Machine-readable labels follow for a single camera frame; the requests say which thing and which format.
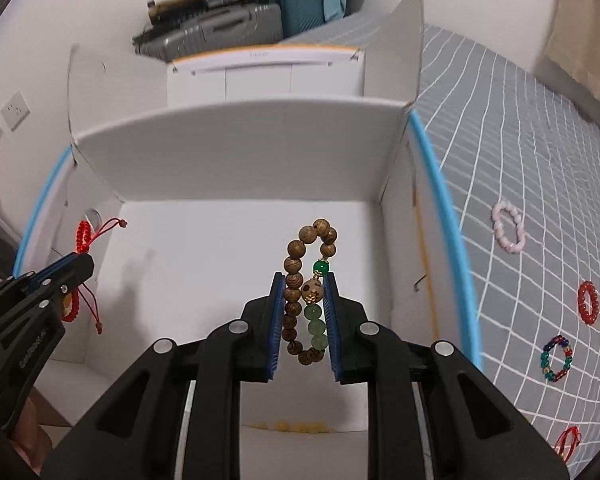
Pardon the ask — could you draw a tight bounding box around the red woven cord bracelet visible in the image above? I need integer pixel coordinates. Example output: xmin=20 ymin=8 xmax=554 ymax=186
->
xmin=59 ymin=216 xmax=129 ymax=335

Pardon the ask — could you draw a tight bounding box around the yellow amber bead bracelet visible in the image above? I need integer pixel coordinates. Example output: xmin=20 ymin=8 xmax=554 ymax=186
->
xmin=249 ymin=419 xmax=336 ymax=435

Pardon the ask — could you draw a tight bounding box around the brown wooden bead bracelet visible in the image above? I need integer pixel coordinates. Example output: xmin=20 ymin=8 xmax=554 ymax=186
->
xmin=281 ymin=216 xmax=339 ymax=366

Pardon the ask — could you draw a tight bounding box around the left hand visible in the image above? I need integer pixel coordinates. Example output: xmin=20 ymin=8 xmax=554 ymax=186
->
xmin=12 ymin=399 xmax=53 ymax=474

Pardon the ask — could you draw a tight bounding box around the white cardboard storage box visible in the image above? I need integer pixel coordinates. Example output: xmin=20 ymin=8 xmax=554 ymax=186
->
xmin=15 ymin=0 xmax=481 ymax=422

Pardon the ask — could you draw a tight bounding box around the grey checked bed sheet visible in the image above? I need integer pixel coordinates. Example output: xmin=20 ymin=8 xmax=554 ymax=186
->
xmin=412 ymin=25 xmax=600 ymax=479

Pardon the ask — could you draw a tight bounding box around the grey hard suitcase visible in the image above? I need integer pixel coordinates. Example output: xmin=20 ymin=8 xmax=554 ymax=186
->
xmin=135 ymin=3 xmax=284 ymax=62

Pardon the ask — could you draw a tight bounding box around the white orange-trimmed box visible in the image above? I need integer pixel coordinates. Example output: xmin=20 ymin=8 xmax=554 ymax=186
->
xmin=166 ymin=44 xmax=365 ymax=107

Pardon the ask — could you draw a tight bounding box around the beige curtain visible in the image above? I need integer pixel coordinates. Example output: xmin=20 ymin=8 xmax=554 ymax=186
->
xmin=535 ymin=0 xmax=600 ymax=128

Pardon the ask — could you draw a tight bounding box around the red string bracelet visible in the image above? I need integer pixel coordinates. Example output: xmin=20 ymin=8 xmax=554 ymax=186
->
xmin=552 ymin=424 xmax=583 ymax=463

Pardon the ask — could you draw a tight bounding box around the multicolour bead bracelet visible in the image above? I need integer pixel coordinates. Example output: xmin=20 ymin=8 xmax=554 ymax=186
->
xmin=538 ymin=334 xmax=575 ymax=384

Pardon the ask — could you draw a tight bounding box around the red bead bracelet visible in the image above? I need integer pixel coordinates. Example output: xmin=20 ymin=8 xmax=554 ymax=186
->
xmin=576 ymin=279 xmax=600 ymax=324

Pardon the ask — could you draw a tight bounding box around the white wall socket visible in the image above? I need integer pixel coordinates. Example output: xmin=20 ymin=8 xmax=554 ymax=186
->
xmin=1 ymin=91 xmax=30 ymax=131

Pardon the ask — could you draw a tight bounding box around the pink bead bracelet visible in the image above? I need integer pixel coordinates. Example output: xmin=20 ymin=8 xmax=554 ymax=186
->
xmin=490 ymin=199 xmax=528 ymax=255

